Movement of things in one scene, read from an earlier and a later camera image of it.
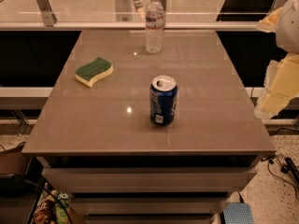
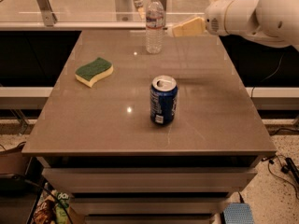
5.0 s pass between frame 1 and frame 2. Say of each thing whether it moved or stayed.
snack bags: stayed
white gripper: moved
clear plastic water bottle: stayed
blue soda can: stayed
